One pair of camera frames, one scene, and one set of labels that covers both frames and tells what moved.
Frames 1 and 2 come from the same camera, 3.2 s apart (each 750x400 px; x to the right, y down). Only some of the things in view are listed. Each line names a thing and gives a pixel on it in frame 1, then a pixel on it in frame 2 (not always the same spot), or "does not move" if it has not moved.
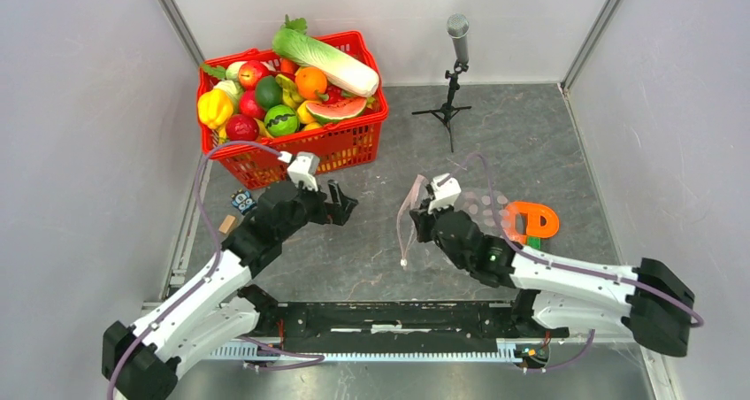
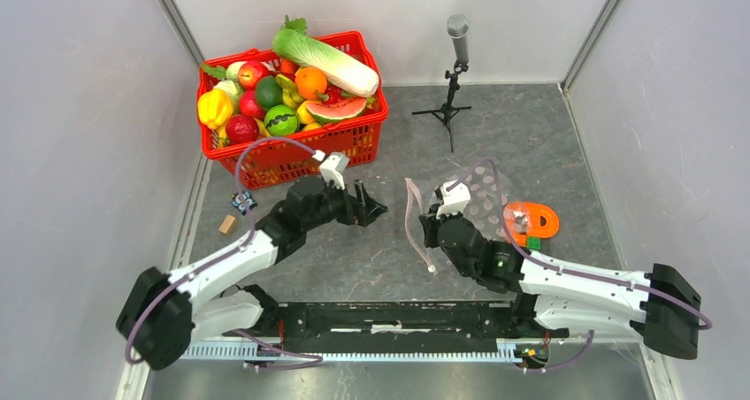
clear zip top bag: [407, 217] -> [489, 194]
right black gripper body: [425, 233] does not move
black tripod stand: [447, 111] does not move
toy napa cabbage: [347, 73] does not move
